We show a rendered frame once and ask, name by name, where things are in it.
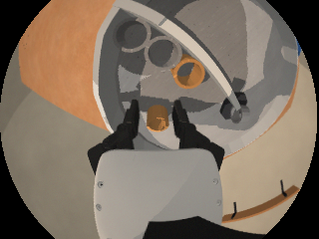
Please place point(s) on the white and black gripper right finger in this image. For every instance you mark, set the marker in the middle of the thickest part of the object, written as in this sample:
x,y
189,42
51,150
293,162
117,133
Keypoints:
x,y
190,137

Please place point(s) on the grey metal bushing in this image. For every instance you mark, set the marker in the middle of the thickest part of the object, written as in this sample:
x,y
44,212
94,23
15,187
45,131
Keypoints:
x,y
169,63
245,114
121,28

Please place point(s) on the bronze bushing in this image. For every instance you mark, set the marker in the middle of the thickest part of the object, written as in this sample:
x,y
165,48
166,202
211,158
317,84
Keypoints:
x,y
157,118
194,78

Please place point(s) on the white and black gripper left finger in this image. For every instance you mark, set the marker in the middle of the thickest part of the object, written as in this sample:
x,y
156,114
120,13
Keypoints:
x,y
121,138

